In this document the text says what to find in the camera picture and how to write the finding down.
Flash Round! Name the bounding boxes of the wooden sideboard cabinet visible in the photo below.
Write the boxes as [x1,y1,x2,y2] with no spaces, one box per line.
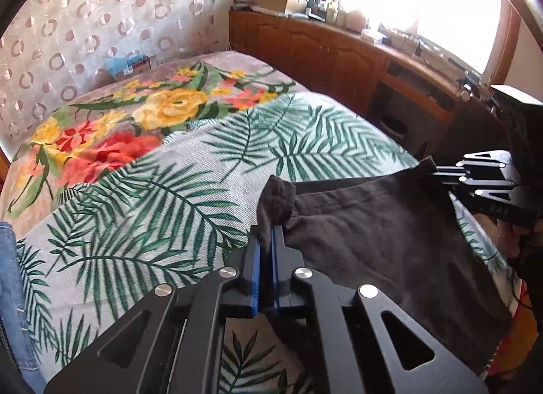
[229,8,510,166]

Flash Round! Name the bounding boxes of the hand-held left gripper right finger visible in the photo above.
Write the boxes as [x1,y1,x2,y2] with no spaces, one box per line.
[270,224,490,394]

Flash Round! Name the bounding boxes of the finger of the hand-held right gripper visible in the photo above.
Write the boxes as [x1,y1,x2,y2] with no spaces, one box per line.
[433,174,527,204]
[432,149,517,176]

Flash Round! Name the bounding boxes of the circle patterned sheer curtain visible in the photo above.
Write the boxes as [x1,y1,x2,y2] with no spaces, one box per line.
[0,0,232,140]

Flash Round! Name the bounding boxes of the blue cloth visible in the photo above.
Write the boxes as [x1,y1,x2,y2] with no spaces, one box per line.
[105,53,147,77]

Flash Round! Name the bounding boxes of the black pants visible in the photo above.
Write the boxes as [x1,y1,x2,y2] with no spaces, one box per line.
[257,157,514,375]

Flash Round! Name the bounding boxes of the open cardboard box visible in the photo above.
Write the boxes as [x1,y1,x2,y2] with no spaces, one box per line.
[257,0,308,13]

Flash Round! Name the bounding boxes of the palm leaf printed sheet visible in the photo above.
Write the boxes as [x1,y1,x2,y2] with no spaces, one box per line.
[15,91,510,394]

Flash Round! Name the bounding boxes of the folded blue jeans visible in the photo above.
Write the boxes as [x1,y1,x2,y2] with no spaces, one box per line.
[0,221,45,394]

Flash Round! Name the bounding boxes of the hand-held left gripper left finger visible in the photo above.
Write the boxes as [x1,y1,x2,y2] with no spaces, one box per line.
[44,224,261,394]

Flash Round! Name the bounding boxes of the floral blanket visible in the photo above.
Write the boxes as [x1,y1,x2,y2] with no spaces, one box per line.
[0,50,306,229]

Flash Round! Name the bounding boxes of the small cardboard box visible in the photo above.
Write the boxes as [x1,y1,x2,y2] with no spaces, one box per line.
[114,59,152,81]

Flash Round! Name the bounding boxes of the person's right hand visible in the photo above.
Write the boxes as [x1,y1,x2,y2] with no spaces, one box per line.
[496,220,531,261]

